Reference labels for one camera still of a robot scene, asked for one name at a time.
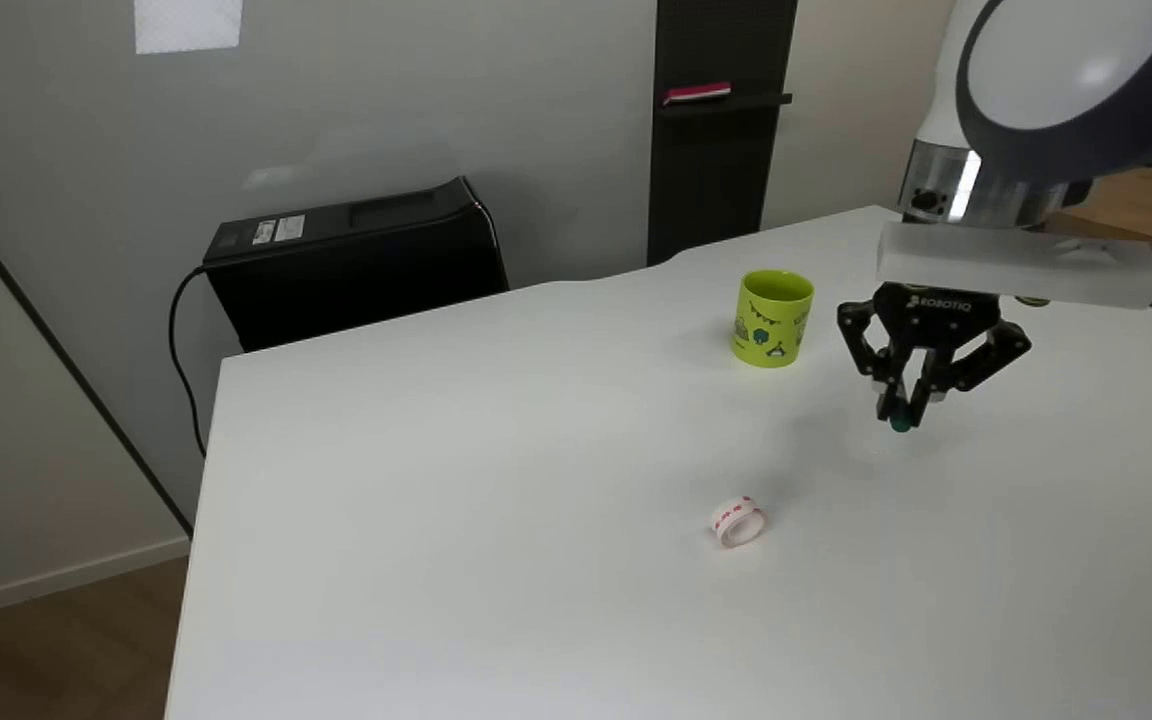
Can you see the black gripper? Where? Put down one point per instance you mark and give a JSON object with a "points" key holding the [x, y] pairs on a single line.
{"points": [[934, 310]]}

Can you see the black diagonal wall strip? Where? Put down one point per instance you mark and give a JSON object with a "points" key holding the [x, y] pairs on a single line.
{"points": [[62, 349]]}

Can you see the pink item on cabinet ledge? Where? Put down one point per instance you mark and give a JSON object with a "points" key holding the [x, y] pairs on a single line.
{"points": [[696, 93]]}

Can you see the small pink-white eraser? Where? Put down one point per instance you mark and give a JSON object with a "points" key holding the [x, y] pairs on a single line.
{"points": [[738, 523]]}

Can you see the tall black cabinet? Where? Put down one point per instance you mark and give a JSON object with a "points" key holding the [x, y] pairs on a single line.
{"points": [[719, 172]]}

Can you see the white paper sheet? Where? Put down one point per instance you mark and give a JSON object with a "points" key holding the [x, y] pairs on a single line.
{"points": [[185, 27]]}

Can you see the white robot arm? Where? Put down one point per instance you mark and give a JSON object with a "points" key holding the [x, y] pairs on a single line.
{"points": [[1081, 81]]}

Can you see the lime green printed mug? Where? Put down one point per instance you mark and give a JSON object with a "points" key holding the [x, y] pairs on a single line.
{"points": [[775, 327]]}

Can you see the black computer case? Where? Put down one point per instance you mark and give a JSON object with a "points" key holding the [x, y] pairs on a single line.
{"points": [[348, 267]]}

